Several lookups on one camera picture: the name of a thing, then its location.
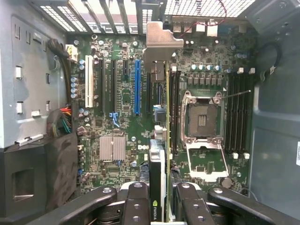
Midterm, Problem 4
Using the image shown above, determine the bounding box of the black plastic cover box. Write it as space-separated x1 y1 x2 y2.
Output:
0 135 79 220

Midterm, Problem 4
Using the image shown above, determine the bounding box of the open black PC case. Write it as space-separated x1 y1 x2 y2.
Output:
0 0 300 225

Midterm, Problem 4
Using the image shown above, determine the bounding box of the metal socket cover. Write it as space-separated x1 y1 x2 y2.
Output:
185 140 229 183

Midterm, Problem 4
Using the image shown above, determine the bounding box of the black sleeved power cable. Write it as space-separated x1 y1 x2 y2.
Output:
46 38 72 106

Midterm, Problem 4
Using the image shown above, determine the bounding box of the blue expansion slot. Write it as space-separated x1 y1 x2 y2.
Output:
134 60 142 117

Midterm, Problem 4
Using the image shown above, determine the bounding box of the socket locking lever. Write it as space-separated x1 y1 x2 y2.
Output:
224 90 252 99

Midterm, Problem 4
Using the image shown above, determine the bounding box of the red and black twisted wire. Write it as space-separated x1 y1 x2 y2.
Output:
179 0 232 38

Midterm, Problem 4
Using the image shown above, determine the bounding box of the long black expansion slot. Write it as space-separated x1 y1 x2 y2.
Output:
110 60 117 113
98 58 105 113
145 72 152 114

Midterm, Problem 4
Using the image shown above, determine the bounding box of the CPU socket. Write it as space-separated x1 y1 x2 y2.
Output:
181 90 227 143

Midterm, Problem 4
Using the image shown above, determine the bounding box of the empty black RAM slot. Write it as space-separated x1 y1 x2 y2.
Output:
233 72 240 158
245 67 254 158
227 72 234 152
240 67 246 152

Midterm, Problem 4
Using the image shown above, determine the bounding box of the silver chipset heatsink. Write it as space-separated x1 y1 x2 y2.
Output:
99 136 127 163

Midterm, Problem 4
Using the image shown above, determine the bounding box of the white power connector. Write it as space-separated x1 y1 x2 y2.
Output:
65 44 78 63

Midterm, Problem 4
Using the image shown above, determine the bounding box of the green motherboard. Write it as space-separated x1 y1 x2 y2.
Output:
65 21 256 195

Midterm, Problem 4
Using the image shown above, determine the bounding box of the white expansion slot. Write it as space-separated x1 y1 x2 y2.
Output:
85 55 94 108

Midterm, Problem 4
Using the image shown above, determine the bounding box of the coloured power wire bundle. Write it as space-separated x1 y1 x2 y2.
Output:
46 106 72 139

